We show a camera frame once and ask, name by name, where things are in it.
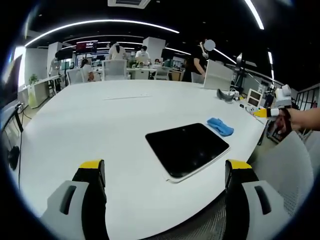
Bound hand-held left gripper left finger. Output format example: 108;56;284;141
39;159;110;240

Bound white mesh office chair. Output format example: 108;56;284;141
102;59;128;82
66;67;86;86
246;129;316;221

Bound dark grey headset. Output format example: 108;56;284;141
216;88;237;104

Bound white framed box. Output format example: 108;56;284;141
245;88;261;106

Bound black cable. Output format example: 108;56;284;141
7;102;28;191

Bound white desk partition panel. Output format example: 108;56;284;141
203;60;235;92

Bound large dark monitor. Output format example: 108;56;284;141
0;54;24;109

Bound blue cleaning cloth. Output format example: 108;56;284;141
206;117;235;137

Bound green potted plant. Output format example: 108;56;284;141
28;73;40;86

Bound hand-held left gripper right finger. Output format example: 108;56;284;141
224;159;292;240

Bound white game controller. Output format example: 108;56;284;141
243;104;260;114

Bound wall screen with red picture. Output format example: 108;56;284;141
75;39;99;54

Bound person's right hand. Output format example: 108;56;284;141
284;108;305;131

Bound black tablet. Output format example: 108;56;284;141
144;122;231;185

